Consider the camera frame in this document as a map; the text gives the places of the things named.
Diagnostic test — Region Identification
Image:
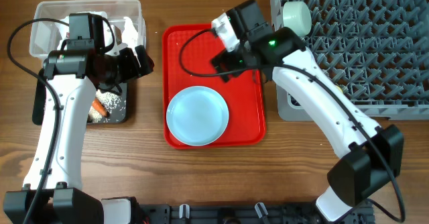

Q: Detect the white rice pile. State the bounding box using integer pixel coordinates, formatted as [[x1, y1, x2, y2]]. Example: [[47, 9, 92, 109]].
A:
[[87, 90, 127, 124]]

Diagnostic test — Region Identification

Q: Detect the orange carrot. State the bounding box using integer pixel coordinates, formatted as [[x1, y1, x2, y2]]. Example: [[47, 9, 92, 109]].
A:
[[92, 98, 108, 117]]

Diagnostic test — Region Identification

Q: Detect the white paper napkin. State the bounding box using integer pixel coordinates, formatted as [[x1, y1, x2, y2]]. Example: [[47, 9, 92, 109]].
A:
[[55, 11, 139, 50]]

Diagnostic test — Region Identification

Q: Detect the mint green bowl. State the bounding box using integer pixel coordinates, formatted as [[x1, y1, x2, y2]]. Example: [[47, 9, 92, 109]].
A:
[[282, 1, 312, 37]]

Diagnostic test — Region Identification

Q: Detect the light blue plate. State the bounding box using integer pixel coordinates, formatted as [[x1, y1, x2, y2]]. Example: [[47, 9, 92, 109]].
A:
[[166, 86, 229, 147]]

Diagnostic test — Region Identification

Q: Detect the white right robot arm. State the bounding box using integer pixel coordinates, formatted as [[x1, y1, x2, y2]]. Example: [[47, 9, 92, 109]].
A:
[[211, 0, 404, 223]]

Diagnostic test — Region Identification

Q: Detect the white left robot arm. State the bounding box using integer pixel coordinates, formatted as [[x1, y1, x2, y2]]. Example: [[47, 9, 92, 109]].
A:
[[3, 13, 154, 223]]

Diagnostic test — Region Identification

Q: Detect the black waste tray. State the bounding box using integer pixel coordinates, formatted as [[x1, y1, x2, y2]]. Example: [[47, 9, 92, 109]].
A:
[[32, 81, 128, 125]]

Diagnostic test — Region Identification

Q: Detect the grey dishwasher rack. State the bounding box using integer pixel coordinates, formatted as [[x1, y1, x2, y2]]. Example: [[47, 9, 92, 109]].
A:
[[270, 0, 428, 120]]

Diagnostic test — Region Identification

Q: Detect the clear plastic bin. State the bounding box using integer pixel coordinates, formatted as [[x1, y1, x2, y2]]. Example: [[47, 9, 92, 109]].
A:
[[29, 0, 146, 60]]

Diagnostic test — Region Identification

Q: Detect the red plastic tray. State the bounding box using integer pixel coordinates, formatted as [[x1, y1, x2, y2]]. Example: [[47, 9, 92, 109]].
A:
[[162, 24, 266, 150]]

